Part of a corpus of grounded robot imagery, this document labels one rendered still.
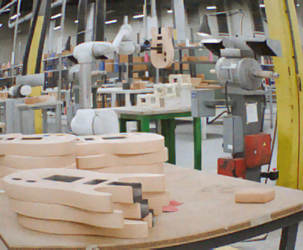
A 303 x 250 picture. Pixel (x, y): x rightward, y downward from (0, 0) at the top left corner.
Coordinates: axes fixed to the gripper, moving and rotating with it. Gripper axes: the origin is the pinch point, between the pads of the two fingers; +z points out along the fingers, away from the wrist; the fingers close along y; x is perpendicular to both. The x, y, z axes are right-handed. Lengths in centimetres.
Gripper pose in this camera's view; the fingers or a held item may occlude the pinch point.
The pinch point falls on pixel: (158, 48)
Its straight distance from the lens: 605.7
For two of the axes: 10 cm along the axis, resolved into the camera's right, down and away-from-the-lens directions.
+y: 4.7, 0.6, -8.8
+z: 8.8, -0.6, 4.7
